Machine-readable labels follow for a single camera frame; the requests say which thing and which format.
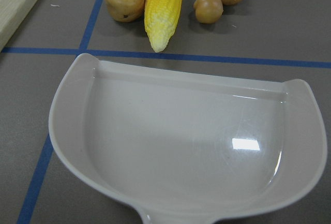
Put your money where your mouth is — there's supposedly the beige plastic dustpan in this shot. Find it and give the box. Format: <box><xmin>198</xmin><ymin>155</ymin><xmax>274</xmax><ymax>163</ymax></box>
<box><xmin>49</xmin><ymin>54</ymin><xmax>327</xmax><ymax>223</ymax></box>

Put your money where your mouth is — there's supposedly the yellow toy corn cob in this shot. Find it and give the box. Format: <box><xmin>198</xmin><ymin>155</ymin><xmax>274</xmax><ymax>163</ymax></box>
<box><xmin>144</xmin><ymin>0</ymin><xmax>182</xmax><ymax>53</ymax></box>

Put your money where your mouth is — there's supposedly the wooden cutting board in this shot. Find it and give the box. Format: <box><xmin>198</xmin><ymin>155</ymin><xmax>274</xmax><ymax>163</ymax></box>
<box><xmin>0</xmin><ymin>0</ymin><xmax>50</xmax><ymax>52</ymax></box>

